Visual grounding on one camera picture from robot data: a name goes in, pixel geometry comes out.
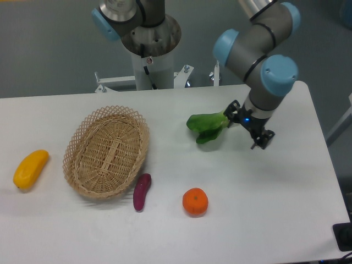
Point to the yellow mango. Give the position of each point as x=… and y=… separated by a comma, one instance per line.
x=29, y=169

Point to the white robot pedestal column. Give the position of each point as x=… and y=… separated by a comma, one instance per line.
x=161, y=68

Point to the purple sweet potato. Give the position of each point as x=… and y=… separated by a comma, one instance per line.
x=140, y=191

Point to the white metal base frame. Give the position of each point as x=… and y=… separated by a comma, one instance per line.
x=181, y=79

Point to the green bok choy vegetable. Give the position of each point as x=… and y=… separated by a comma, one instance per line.
x=208, y=126

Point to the orange tangerine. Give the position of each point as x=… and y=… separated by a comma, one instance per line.
x=195, y=202

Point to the woven wicker basket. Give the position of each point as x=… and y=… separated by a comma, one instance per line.
x=106, y=152

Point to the black box at table edge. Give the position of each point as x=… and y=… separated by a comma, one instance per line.
x=342, y=233

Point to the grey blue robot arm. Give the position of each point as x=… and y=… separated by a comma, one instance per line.
x=151, y=35

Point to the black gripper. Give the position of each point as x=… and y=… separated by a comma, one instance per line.
x=253, y=120

